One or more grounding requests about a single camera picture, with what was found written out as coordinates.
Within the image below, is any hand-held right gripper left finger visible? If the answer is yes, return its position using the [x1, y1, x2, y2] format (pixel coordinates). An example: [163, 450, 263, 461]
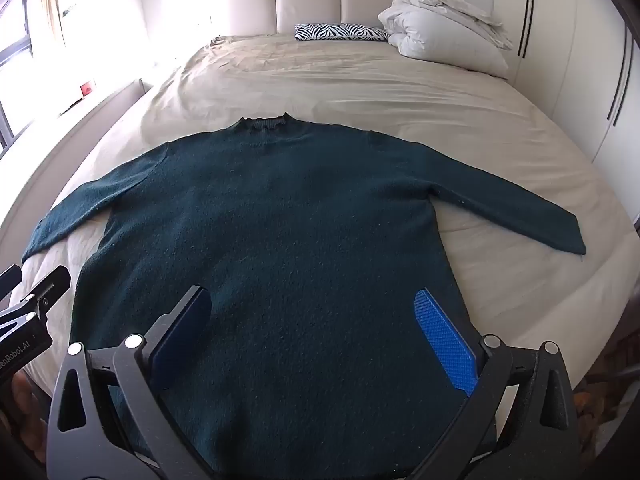
[46, 285, 221, 480]

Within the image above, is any zebra print pillow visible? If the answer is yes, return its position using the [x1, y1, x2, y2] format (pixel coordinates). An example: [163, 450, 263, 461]
[294, 23, 391, 42]

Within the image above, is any white window ledge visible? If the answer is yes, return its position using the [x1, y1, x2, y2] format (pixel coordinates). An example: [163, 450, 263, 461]
[0, 77, 154, 241]

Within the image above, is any bed with beige sheet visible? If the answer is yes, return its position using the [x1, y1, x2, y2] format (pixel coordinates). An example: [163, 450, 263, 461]
[0, 35, 640, 413]

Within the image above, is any beige curtain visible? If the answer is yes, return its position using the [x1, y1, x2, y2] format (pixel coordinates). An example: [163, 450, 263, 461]
[25, 0, 67, 61]

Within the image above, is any person's left hand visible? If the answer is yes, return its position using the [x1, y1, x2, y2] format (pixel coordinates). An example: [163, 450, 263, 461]
[7, 367, 47, 413]

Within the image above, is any dark teal sweater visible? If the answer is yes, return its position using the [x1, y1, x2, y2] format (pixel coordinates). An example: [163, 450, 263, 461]
[22, 112, 587, 480]

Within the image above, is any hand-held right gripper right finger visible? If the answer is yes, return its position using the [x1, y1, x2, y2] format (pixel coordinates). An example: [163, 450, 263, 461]
[413, 287, 583, 480]

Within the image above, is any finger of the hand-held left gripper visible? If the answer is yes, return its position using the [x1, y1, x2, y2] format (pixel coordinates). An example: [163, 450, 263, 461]
[0, 265, 71, 333]
[0, 267, 22, 303]

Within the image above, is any white wardrobe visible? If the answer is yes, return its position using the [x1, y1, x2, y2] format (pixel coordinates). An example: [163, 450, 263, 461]
[450, 0, 640, 163]

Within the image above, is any dark framed window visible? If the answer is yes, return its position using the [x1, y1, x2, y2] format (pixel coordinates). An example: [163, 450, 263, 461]
[0, 10, 37, 153]

